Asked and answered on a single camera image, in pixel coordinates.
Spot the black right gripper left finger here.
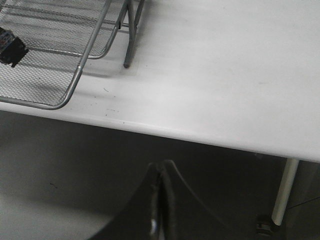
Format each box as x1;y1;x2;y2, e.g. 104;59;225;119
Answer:
92;163;160;240

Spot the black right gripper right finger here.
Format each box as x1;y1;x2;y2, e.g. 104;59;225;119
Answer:
159;160;238;240

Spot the silver mesh tray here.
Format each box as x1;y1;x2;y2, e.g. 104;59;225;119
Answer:
0;0;126;59
0;0;111;110

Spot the red emergency stop button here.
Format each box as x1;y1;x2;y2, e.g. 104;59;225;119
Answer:
0;27;29;68

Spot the white table leg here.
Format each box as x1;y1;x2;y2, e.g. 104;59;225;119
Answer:
271;158;300;227

